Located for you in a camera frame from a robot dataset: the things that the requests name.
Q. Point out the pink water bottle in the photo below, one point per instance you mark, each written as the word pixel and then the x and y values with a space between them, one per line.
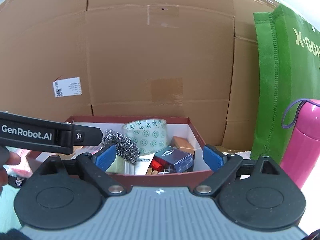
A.
pixel 302 152

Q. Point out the white shipping label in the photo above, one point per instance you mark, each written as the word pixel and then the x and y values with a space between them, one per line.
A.
pixel 67 87

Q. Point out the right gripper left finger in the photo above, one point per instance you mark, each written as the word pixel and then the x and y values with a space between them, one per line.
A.
pixel 92 169

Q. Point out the large cardboard box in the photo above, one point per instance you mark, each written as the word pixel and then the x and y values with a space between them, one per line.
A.
pixel 191 58

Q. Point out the brown small box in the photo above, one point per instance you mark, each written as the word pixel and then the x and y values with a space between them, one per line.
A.
pixel 182 145

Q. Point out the patterned clear tape roll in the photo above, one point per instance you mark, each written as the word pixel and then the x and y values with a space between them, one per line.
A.
pixel 149 135

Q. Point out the steel wool scrubber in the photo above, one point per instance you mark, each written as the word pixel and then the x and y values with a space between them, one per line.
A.
pixel 125 146

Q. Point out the dark red storage box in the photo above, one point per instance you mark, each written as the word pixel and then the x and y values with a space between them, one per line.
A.
pixel 156 175

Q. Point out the green tote bag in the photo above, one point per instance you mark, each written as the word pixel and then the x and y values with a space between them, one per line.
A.
pixel 288 48

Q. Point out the white tag card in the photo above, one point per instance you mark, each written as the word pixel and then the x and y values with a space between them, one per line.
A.
pixel 143 163

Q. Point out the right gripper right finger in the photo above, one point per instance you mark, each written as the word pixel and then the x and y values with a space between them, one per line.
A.
pixel 228 168

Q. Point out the navy playing card box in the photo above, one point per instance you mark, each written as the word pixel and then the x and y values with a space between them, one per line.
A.
pixel 174 160

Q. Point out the person's hand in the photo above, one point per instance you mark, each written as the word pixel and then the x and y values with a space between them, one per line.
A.
pixel 7 158

